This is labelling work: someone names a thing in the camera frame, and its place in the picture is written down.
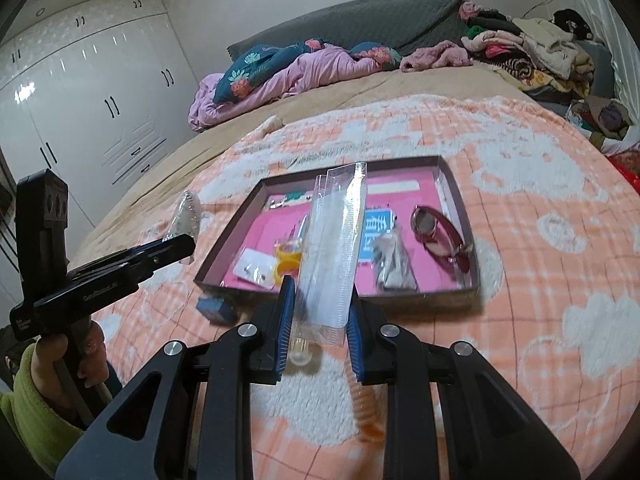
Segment black garment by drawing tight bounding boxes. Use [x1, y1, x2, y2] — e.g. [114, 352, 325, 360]
[552, 9, 593, 41]

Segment dark brown shallow box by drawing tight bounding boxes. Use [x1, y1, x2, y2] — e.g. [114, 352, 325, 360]
[192, 156, 481, 302]

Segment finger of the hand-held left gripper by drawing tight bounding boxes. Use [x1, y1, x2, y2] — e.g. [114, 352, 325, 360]
[119, 234, 197, 286]

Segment white hair claw clip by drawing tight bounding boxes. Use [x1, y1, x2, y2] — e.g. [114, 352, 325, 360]
[167, 189, 203, 267]

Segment clear plastic sleeve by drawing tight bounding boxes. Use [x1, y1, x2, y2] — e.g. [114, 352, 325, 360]
[295, 161, 370, 348]

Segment silver foil bag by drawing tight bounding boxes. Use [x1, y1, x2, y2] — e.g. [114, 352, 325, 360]
[372, 225, 418, 292]

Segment peach spiral hair tie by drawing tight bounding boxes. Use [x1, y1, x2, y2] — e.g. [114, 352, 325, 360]
[347, 367, 386, 443]

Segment pile of clothes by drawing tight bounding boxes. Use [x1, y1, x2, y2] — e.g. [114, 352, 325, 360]
[459, 1, 640, 143]

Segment person's left hand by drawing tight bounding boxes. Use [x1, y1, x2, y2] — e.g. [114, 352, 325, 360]
[30, 320, 112, 429]

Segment small blue block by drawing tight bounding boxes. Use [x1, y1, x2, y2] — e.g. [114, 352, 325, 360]
[196, 294, 237, 325]

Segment tan bed sheet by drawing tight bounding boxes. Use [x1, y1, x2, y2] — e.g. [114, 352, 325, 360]
[67, 60, 531, 271]

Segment pink fluffy garment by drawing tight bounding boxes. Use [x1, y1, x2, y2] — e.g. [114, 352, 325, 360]
[400, 41, 473, 73]

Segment yellow rings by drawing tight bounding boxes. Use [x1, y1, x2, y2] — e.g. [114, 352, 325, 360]
[272, 212, 313, 281]

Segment person's left forearm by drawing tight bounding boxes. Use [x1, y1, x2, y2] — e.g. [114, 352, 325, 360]
[0, 342, 86, 478]

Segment grey padded headboard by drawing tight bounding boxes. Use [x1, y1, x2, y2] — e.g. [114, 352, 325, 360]
[227, 0, 468, 61]

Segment cream curtain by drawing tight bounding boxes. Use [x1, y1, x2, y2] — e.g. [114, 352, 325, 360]
[565, 0, 640, 126]

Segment red patterned cloth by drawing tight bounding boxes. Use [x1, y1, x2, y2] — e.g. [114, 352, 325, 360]
[612, 145, 640, 191]

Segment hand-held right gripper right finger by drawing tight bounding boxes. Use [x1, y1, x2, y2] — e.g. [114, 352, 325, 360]
[347, 290, 583, 480]

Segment dark red wrist watch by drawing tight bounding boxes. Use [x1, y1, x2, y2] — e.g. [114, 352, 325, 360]
[410, 204, 475, 275]

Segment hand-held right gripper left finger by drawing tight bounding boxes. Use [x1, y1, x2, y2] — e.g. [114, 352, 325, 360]
[55, 275, 297, 480]

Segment purple quilt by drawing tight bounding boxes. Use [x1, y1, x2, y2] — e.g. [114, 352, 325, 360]
[187, 42, 401, 133]

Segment teal floral pillow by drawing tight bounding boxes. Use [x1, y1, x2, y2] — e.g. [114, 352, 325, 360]
[212, 39, 326, 103]

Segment white glossy wardrobe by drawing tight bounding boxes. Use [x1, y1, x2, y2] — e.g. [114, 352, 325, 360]
[0, 0, 201, 261]

